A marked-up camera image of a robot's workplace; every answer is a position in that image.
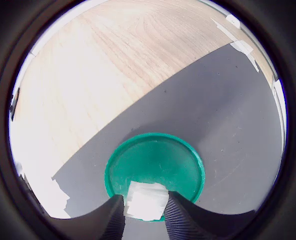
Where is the small white bracket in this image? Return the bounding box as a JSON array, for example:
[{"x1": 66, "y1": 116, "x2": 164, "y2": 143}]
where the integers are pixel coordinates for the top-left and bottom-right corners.
[{"x1": 225, "y1": 14, "x2": 242, "y2": 28}]

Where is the white tape strip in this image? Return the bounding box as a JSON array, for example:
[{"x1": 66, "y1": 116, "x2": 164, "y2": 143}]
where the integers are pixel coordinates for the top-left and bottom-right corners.
[
  {"x1": 211, "y1": 17, "x2": 261, "y2": 74},
  {"x1": 229, "y1": 39, "x2": 254, "y2": 55},
  {"x1": 49, "y1": 174, "x2": 71, "y2": 219}
]

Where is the dark grey mat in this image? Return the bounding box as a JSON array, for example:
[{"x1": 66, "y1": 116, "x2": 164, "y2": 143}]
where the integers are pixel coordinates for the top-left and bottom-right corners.
[{"x1": 51, "y1": 40, "x2": 285, "y2": 219}]

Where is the small white plastic terminal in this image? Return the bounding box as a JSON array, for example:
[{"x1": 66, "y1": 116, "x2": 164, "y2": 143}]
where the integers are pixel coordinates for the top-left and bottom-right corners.
[{"x1": 123, "y1": 180, "x2": 170, "y2": 223}]

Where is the round green lid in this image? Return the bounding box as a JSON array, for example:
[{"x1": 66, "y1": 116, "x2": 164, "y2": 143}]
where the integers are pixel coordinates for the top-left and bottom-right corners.
[{"x1": 104, "y1": 132, "x2": 206, "y2": 223}]

